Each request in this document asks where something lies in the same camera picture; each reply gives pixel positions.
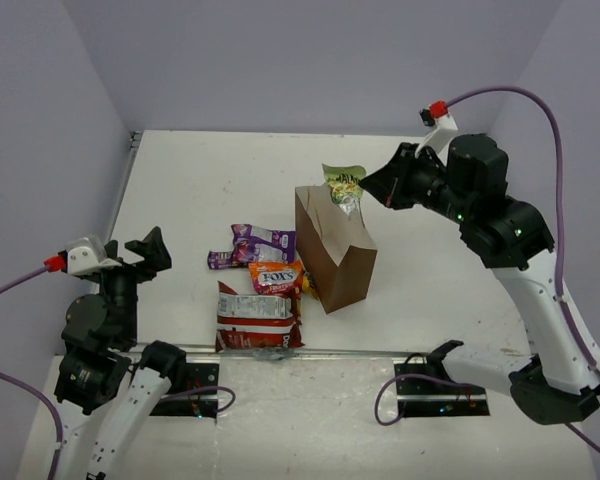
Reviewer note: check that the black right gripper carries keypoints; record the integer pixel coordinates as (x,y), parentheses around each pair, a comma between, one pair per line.
(390,184)

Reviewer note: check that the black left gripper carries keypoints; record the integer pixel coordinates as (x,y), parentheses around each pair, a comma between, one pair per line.
(127,265)

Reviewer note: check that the green snack bag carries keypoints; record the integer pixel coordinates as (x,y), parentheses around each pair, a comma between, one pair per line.
(343,182)

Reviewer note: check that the purple M&M's candy pack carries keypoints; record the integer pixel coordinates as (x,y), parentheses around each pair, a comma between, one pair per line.
(221,260)

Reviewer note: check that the brown paper bag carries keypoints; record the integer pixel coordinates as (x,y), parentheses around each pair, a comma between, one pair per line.
(335,247)

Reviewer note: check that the purple snack bag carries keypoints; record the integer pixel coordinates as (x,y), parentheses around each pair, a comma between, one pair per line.
(256,244)

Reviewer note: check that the orange Fox's candy bag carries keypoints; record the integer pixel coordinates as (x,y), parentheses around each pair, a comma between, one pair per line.
(269,278)

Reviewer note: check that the yellow snack pack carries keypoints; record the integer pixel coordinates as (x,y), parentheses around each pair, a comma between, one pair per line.
(308,286)

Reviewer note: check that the red chips bag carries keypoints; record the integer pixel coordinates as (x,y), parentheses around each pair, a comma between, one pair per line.
(254,321)

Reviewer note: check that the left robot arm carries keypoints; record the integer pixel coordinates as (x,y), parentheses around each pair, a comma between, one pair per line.
(101,397)

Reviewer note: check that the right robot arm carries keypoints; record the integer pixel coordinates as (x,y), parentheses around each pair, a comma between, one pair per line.
(559,381)

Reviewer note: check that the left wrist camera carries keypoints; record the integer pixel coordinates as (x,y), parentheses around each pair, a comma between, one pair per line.
(85,255)

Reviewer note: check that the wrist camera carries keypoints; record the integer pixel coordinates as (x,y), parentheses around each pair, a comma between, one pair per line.
(85,255)
(443,127)

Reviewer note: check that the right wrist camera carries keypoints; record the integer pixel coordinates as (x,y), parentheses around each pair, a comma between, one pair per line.
(443,127)

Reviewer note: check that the front aluminium rail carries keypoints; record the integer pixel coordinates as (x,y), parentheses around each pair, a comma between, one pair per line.
(202,351)

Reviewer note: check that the metal clamp bracket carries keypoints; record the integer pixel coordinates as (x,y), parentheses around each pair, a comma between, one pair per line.
(273,354)

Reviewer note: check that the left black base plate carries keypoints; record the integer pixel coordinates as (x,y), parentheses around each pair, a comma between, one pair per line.
(199,406)

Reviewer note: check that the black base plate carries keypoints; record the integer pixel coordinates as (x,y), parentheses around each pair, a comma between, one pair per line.
(199,406)
(418,398)

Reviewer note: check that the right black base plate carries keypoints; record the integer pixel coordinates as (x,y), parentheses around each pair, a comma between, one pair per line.
(418,398)

